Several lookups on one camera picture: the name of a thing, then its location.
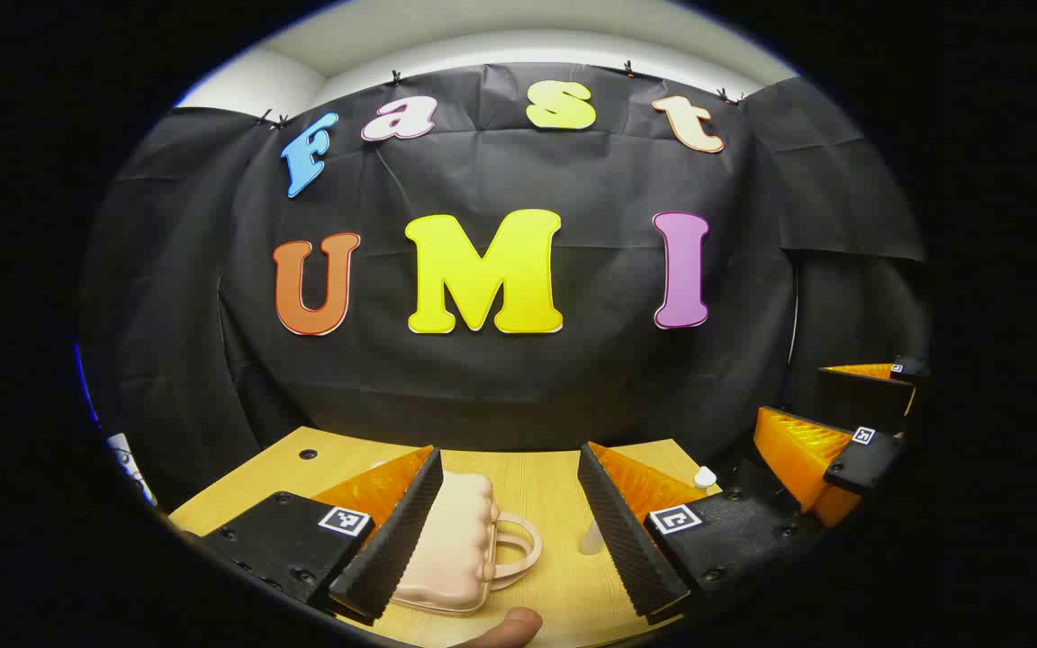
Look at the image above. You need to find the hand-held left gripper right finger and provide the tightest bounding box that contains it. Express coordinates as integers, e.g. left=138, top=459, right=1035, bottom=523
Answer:
left=577, top=441, right=825, bottom=626

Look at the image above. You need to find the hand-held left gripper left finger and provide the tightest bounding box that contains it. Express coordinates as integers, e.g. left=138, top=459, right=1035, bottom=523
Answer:
left=184, top=445, right=445, bottom=624

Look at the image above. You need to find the small beige suitcase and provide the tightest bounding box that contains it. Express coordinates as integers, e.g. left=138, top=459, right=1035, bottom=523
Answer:
left=390, top=470, right=545, bottom=618

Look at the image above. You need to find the black backdrop cloth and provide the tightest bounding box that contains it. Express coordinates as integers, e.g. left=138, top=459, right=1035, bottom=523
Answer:
left=77, top=61, right=932, bottom=514

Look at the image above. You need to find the white printed object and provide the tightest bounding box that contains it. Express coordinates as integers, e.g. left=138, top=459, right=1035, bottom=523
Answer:
left=107, top=432, right=159, bottom=509

